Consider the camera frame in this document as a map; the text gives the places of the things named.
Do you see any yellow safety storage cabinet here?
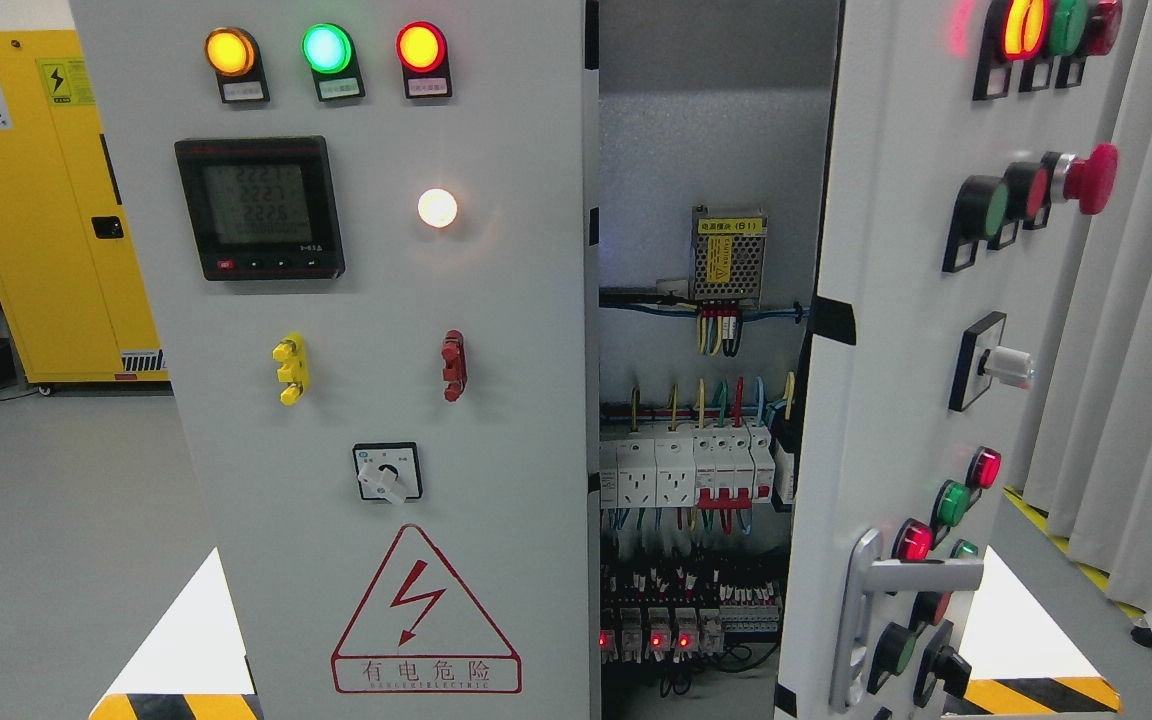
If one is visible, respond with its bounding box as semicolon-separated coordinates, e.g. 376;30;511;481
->
0;29;168;386

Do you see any red emergency stop button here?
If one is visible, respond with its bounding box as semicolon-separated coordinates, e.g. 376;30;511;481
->
1041;143;1119;217

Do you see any grey cabinet door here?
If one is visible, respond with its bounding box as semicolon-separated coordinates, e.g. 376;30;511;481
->
776;1;1132;719
70;1;598;719

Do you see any yellow terminal post block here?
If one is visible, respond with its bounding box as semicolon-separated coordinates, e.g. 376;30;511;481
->
271;332;311;406

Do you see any green indicator lamp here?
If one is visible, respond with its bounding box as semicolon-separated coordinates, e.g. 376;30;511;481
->
301;23;366;103

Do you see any silver door handle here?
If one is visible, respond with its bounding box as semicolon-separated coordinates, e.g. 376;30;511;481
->
829;528;984;715

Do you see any red indicator lamp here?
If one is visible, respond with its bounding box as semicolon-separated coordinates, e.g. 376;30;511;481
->
396;20;453;100

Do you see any yellow indicator lamp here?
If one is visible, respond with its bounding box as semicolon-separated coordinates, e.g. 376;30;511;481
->
204;26;270;104

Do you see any white socket breaker row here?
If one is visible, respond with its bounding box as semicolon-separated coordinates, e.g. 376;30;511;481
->
599;420;776;510

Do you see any black digital power meter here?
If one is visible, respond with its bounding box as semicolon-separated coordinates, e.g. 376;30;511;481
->
174;135;346;281

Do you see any red electric hazard sticker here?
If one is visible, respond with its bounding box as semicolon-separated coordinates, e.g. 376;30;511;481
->
332;524;522;694

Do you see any white indicator lamp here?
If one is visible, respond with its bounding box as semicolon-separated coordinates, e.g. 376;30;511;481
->
417;187;460;229

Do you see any black surge protector block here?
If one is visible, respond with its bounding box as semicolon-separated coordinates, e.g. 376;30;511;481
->
770;414;797;511

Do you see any perforated metal power supply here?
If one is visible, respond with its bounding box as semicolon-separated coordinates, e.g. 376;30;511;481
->
689;205;768;309

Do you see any red terminal post block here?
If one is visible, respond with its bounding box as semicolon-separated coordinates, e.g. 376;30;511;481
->
440;329;468;402

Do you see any black rotary selector switch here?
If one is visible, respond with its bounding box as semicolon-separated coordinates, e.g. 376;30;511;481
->
353;442;424;505

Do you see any relay terminal row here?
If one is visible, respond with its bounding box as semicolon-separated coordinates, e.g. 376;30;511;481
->
596;556;786;664

